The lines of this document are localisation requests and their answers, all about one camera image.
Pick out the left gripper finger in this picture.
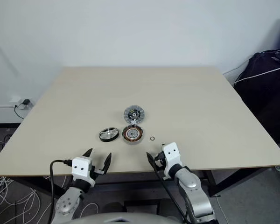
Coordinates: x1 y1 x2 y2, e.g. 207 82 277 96
82 147 94 159
102 152 112 175

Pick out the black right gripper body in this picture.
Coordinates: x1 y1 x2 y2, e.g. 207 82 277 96
154 150 168 169

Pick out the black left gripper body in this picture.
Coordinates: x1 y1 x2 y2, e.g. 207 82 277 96
90 163 107 180

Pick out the copper wound stator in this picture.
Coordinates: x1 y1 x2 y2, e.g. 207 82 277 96
122 125 143 145

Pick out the silver motor cover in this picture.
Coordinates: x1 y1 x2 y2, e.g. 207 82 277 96
123 105 147 124

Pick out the dark rounded shape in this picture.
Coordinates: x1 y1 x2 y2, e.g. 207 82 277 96
102 202 126 213
157 198 178 212

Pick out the black rectangular base block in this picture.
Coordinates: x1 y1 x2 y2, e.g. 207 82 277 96
124 199 159 213

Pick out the silver robot torso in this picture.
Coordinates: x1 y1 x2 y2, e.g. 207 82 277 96
67 211 185 224

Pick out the black bag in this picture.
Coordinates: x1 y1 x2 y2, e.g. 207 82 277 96
233 52 280 143

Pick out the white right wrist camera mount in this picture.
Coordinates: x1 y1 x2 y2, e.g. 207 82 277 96
161 142 184 181

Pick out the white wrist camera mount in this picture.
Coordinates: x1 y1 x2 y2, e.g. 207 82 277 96
161 142 184 181
71 157 96 187

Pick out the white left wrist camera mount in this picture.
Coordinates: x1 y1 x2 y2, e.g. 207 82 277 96
71 157 96 187

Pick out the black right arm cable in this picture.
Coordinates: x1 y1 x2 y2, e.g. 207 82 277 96
153 158 189 224

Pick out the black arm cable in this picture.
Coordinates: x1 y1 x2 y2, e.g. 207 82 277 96
153 158 189 224
49 159 73 217

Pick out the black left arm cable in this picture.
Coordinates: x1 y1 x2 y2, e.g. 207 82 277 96
49 159 73 217

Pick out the black metal table frame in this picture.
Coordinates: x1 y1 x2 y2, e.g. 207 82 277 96
4 161 280 198

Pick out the white cable on bag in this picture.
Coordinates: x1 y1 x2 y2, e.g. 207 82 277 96
234 66 280 86

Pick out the black cable bundle on bag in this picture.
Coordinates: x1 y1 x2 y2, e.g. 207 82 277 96
261 48 280 61

